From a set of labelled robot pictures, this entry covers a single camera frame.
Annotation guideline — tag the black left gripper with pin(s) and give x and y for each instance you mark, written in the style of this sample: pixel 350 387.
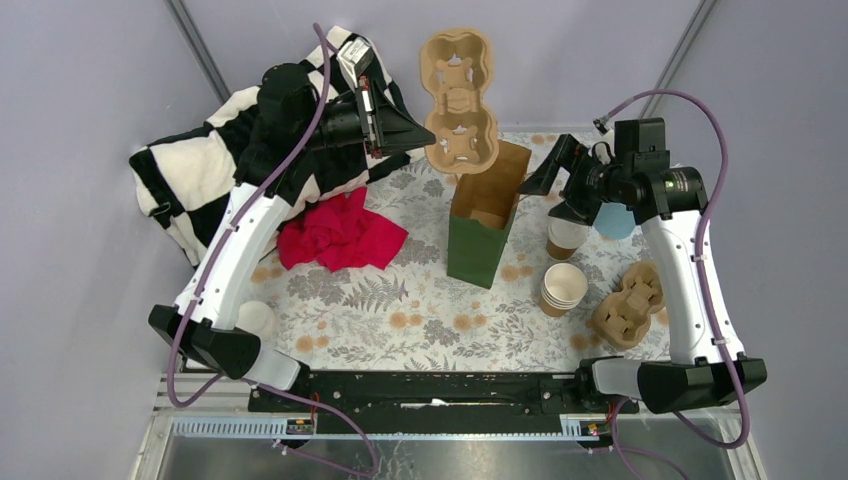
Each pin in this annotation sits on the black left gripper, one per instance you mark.
pixel 392 129

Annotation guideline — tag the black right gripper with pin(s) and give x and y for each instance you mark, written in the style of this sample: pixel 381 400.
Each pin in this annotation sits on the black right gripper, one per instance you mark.
pixel 568 152

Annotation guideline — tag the brown paper coffee cup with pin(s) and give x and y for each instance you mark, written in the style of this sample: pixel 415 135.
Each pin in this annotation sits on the brown paper coffee cup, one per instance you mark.
pixel 564 238

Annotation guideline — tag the brown pulp cup carrier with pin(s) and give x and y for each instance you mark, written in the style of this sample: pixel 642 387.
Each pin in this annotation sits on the brown pulp cup carrier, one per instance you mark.
pixel 456 69

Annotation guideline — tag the green paper bag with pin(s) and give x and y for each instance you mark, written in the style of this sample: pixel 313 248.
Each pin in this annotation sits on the green paper bag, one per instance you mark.
pixel 481 215

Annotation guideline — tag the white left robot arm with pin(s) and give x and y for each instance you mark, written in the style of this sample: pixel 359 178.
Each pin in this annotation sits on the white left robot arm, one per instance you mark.
pixel 308 142

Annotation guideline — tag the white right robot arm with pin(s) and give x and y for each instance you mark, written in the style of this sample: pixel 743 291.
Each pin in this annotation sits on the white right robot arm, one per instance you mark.
pixel 708 364

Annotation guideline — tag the blue cup of straws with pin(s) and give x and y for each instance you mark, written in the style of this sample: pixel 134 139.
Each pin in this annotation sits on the blue cup of straws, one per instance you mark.
pixel 614 221

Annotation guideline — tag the stack of brown paper cups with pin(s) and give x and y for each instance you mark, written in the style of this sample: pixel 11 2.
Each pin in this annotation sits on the stack of brown paper cups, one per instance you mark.
pixel 562 288

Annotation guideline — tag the red cloth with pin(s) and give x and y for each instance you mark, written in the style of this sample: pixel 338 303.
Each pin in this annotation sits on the red cloth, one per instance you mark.
pixel 340 233

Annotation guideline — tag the floral patterned table mat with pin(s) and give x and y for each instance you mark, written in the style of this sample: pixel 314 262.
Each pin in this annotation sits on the floral patterned table mat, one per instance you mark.
pixel 413 316

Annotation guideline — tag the black white checkered pillow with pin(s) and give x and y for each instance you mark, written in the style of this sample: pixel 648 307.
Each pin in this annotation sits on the black white checkered pillow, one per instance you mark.
pixel 184 181

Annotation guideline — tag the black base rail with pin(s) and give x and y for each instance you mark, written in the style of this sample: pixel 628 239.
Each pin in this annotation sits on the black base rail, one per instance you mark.
pixel 444 404

